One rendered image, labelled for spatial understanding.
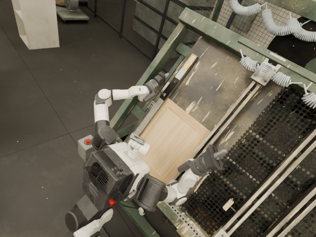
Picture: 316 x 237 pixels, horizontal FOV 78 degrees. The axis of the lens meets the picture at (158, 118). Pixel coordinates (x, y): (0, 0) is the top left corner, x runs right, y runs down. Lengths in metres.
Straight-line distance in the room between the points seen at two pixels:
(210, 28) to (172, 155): 0.97
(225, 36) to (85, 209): 1.40
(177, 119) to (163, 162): 0.36
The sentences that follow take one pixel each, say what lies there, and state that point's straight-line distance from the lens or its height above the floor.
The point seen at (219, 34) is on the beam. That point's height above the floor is 1.87.
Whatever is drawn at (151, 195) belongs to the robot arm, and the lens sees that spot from 1.04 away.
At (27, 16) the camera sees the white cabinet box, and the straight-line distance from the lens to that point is 4.60.
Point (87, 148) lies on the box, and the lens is 1.66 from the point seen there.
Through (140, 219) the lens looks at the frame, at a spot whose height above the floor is 0.18.
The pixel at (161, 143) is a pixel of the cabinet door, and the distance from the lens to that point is 1.57.
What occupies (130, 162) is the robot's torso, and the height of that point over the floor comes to 1.36.
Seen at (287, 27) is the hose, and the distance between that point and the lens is 1.80.
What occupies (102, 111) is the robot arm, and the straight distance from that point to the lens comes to 1.27.
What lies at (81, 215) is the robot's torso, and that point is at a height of 1.07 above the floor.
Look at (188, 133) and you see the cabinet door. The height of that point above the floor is 1.26.
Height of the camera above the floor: 2.26
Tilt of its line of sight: 42 degrees down
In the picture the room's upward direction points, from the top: 19 degrees clockwise
